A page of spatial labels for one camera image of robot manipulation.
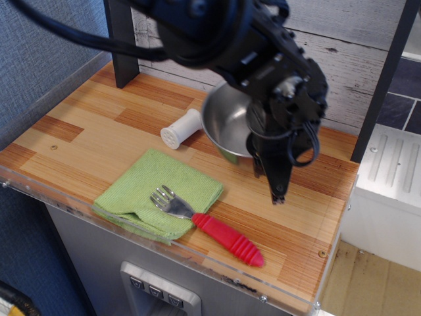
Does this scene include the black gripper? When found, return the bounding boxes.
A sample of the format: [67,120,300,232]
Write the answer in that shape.
[246,101,320,205]

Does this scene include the stainless steel bowl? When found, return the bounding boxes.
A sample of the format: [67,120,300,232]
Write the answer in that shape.
[201,82,253,169]

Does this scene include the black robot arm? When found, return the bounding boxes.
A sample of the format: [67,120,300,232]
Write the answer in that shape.
[130,1,328,204]

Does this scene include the white plastic spool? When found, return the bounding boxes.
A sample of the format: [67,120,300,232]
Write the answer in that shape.
[161,109,202,149]

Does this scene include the white grooved side cabinet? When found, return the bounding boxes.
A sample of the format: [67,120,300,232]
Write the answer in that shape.
[341,124,420,271]

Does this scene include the green folded cloth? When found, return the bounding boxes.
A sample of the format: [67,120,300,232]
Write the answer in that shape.
[93,149,223,245]

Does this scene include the silver button control panel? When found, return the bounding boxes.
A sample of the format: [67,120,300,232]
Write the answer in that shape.
[120,261,202,315]

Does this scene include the clear acrylic edge guard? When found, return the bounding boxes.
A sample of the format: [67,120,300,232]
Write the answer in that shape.
[1,159,358,315]

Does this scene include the yellow black object on floor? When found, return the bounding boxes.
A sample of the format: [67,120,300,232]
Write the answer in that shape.
[1,283,39,315]

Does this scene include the red handled metal fork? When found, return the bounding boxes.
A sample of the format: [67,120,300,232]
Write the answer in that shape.
[150,185,264,267]

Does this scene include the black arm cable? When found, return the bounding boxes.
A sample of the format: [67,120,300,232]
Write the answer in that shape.
[6,0,231,70]

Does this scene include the dark left frame post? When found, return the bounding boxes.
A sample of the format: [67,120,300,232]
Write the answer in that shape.
[103,0,141,90]

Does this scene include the dark frame post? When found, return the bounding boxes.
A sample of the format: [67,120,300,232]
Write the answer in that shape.
[351,0,420,163]
[103,0,141,90]

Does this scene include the dark right frame post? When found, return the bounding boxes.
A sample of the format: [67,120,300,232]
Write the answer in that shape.
[351,0,420,163]

